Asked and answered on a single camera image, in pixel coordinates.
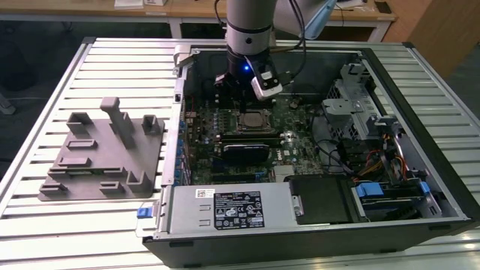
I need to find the metal socket cover frame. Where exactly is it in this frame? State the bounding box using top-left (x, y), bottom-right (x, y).
top-left (233, 109), bottom-right (277, 133)

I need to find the silver topped CPU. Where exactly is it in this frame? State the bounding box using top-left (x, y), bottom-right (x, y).
top-left (240, 112), bottom-right (270, 130)

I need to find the CPU socket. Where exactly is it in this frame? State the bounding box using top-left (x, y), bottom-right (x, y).
top-left (232, 109), bottom-right (277, 133)

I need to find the bank of four RAM slots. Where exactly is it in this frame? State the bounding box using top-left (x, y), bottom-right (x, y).
top-left (214, 94), bottom-right (277, 107)
top-left (220, 132), bottom-right (285, 147)

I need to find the black graphics card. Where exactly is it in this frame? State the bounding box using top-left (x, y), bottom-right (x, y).
top-left (220, 142), bottom-right (272, 164)

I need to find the perforated metal drive cage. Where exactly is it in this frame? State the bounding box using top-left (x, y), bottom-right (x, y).
top-left (321, 63), bottom-right (380, 141)

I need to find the black expansion slot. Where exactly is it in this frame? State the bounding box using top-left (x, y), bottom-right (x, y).
top-left (210, 173), bottom-right (256, 183)

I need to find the silver finned heatsink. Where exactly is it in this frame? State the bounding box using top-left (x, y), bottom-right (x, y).
top-left (272, 164), bottom-right (296, 184)

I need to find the green motherboard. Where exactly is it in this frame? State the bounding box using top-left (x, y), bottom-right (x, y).
top-left (178, 94), bottom-right (326, 186)

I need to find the silver power supply box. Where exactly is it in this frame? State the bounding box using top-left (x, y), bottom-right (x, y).
top-left (164, 182), bottom-right (302, 236)

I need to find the grey parts rack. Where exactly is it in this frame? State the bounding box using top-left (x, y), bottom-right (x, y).
top-left (37, 96), bottom-right (168, 202)

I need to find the hard disk in blue carrier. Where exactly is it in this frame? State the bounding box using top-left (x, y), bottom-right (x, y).
top-left (352, 181), bottom-right (432, 223)

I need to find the blue case latch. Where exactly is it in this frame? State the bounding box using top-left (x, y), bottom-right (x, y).
top-left (136, 206), bottom-right (154, 221)

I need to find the black and silver PC case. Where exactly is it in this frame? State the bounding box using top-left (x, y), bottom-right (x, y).
top-left (133, 43), bottom-right (480, 269)

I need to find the light wooden desk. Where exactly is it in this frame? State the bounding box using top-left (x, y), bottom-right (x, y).
top-left (0, 0), bottom-right (398, 43)

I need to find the brown wooden cabinet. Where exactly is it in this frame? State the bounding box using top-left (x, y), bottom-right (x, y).
top-left (384, 0), bottom-right (480, 81)

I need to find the grey chair base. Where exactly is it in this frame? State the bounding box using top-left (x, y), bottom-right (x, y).
top-left (0, 92), bottom-right (16, 115)

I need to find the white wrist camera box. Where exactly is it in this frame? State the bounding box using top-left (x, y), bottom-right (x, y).
top-left (249, 70), bottom-right (282, 101)

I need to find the black cable with plug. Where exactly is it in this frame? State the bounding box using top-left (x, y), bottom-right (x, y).
top-left (277, 0), bottom-right (308, 86)

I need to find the grey corner bracket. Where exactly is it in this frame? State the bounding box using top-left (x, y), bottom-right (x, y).
top-left (172, 44), bottom-right (196, 76)

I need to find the yellow red power wire bundle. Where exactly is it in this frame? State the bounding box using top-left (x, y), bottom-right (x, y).
top-left (353, 133), bottom-right (409, 182)

